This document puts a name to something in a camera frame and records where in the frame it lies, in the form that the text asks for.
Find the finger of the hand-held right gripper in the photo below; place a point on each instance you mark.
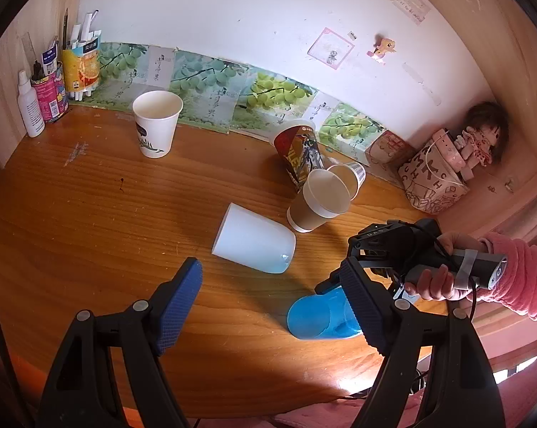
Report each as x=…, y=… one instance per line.
x=328, y=285

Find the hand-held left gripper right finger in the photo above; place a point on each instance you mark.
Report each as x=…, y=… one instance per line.
x=362, y=307

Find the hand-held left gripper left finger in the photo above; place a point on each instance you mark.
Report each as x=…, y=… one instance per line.
x=179, y=305

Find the blue plastic cup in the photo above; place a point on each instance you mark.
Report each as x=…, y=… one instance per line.
x=313, y=316

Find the plain white cup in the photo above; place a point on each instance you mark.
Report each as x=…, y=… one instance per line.
x=255, y=243

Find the person's right forearm pink sleeve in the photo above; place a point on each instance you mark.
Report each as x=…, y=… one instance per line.
x=527, y=276

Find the small clear plastic cup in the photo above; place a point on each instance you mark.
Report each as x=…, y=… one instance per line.
x=353, y=178

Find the brown paper cup white rim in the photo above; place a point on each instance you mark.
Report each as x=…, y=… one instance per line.
x=322, y=194

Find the red printed paper cup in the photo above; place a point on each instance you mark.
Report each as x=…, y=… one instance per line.
x=297, y=151

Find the white paper cup leaf print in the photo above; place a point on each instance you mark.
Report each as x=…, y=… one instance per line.
x=154, y=127

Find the person's right hand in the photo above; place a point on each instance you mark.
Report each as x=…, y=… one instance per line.
x=433, y=285

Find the pink patterned gift box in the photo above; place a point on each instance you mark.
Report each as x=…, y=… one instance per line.
x=429, y=183

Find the pink clothing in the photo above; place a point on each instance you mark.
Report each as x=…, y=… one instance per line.
x=339, y=414

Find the brown-haired doll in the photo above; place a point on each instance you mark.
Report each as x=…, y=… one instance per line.
x=484, y=136

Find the clear tape strip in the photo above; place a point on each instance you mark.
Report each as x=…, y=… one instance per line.
x=422, y=84

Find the yellow pony sticker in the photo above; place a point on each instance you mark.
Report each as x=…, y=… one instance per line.
x=383, y=49

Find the grape print paper strip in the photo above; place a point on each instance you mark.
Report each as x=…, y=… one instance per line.
x=259, y=93

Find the pink sticky note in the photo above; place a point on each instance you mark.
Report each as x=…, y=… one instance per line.
x=330, y=48

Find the pink can pen holder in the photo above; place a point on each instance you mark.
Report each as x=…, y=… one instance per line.
x=49, y=96

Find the white plastic bottle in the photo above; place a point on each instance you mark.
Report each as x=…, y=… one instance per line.
x=29, y=107

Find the orange carton pen holder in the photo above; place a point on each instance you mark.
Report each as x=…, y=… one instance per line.
x=81, y=69

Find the bunch of white pens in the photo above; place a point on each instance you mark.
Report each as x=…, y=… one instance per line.
x=83, y=31

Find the clear plastic ruler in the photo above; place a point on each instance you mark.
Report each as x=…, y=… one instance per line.
x=29, y=51

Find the dark pencil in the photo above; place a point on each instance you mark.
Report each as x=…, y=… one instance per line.
x=65, y=29

